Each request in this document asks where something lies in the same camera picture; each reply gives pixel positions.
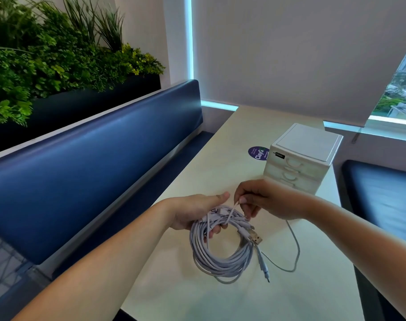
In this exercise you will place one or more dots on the person's left hand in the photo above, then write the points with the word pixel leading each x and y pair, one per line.
pixel 189 212

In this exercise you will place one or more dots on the black planter box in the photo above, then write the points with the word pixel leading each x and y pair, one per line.
pixel 82 106

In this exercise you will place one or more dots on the person's left forearm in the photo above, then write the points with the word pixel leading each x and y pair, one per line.
pixel 86 267

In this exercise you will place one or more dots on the white mini drawer cabinet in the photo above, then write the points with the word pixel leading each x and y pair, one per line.
pixel 306 142

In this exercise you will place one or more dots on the glass window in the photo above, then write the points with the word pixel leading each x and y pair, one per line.
pixel 400 96

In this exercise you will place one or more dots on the white roller blind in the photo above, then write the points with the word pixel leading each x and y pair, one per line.
pixel 290 50

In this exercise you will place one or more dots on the person's right forearm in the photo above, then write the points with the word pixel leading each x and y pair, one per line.
pixel 366 244

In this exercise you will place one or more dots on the round purple sticker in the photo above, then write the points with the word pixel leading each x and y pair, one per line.
pixel 258 153

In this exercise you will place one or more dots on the green leafy plants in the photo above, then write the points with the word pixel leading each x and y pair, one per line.
pixel 39 63

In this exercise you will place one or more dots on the white table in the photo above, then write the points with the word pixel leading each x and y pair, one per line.
pixel 206 163

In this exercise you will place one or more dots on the person's right hand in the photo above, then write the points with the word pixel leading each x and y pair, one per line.
pixel 276 200

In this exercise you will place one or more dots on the blue padded bench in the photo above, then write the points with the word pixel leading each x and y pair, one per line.
pixel 72 173
pixel 383 197

